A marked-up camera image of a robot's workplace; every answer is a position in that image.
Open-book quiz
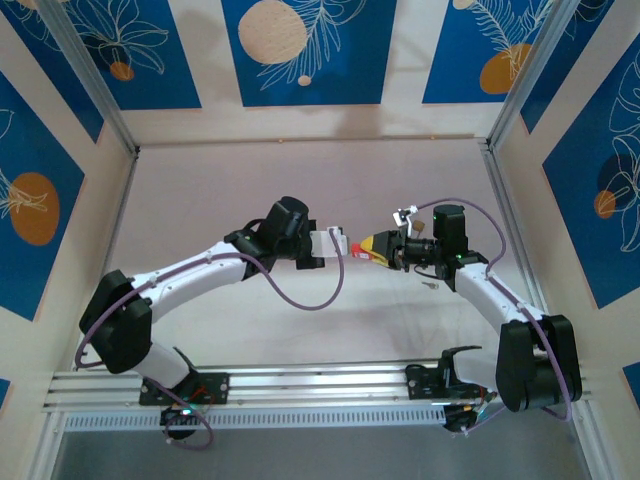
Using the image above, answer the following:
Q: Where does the blue panel with beige circle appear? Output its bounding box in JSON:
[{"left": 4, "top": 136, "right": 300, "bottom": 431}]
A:
[{"left": 221, "top": 0, "right": 399, "bottom": 108}]

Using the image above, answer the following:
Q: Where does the right black controller box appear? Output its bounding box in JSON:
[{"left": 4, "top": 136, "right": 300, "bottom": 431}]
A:
[{"left": 441, "top": 399, "right": 496, "bottom": 437}]

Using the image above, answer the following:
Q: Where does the black controller box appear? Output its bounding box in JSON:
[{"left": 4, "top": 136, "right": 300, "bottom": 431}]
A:
[
  {"left": 158, "top": 402, "right": 205, "bottom": 442},
  {"left": 441, "top": 399, "right": 496, "bottom": 437}
]

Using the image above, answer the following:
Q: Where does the left black controller box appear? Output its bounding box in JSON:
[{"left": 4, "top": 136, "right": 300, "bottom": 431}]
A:
[{"left": 158, "top": 402, "right": 205, "bottom": 442}]

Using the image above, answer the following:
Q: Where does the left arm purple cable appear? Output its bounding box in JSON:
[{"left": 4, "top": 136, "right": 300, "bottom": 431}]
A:
[{"left": 73, "top": 242, "right": 346, "bottom": 452}]

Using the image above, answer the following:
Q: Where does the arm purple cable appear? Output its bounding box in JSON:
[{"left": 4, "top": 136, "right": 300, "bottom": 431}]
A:
[
  {"left": 413, "top": 197, "right": 574, "bottom": 436},
  {"left": 73, "top": 242, "right": 346, "bottom": 452}
]

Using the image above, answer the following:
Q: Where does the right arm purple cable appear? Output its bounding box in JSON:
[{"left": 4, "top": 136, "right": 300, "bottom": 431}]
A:
[{"left": 413, "top": 197, "right": 574, "bottom": 436}]

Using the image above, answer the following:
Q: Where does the aluminium side rail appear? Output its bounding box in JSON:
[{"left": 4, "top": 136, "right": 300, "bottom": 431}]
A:
[
  {"left": 97, "top": 149, "right": 141, "bottom": 286},
  {"left": 479, "top": 139, "right": 561, "bottom": 361}
]

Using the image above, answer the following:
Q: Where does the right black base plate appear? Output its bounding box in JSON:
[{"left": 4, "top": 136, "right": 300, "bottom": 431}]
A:
[{"left": 405, "top": 363, "right": 497, "bottom": 402}]

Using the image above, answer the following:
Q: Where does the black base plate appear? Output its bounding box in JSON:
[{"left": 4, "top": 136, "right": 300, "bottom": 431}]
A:
[
  {"left": 138, "top": 372, "right": 231, "bottom": 407},
  {"left": 405, "top": 363, "right": 497, "bottom": 402}
]

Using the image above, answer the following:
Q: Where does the aluminium frame rail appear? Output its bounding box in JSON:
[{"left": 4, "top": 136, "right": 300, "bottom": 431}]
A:
[{"left": 42, "top": 357, "right": 597, "bottom": 415}]

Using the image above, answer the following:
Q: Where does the blue fern print wall panel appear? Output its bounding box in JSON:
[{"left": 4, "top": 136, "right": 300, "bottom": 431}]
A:
[
  {"left": 421, "top": 0, "right": 554, "bottom": 105},
  {"left": 0, "top": 72, "right": 87, "bottom": 322}
]

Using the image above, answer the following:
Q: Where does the aluminium frame post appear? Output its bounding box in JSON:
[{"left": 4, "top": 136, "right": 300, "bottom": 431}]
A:
[
  {"left": 35, "top": 0, "right": 141, "bottom": 156},
  {"left": 485, "top": 0, "right": 589, "bottom": 149}
]

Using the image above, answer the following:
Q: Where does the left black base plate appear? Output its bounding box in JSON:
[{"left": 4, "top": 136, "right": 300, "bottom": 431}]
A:
[{"left": 138, "top": 372, "right": 231, "bottom": 407}]

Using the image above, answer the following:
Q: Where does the white slotted cable duct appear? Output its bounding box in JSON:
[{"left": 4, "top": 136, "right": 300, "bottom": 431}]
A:
[{"left": 62, "top": 402, "right": 450, "bottom": 434}]

